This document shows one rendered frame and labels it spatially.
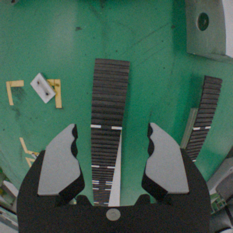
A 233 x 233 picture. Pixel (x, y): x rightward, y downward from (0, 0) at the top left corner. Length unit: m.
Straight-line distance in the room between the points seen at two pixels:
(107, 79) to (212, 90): 0.19
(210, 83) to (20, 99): 0.37
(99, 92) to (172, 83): 0.13
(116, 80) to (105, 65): 0.03
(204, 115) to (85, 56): 0.24
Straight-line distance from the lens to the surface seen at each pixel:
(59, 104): 0.24
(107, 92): 0.18
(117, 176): 0.30
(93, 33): 0.21
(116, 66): 0.18
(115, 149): 0.23
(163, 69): 0.22
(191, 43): 0.23
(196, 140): 0.29
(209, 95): 0.25
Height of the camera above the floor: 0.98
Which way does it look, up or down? 63 degrees down
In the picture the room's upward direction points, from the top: 176 degrees clockwise
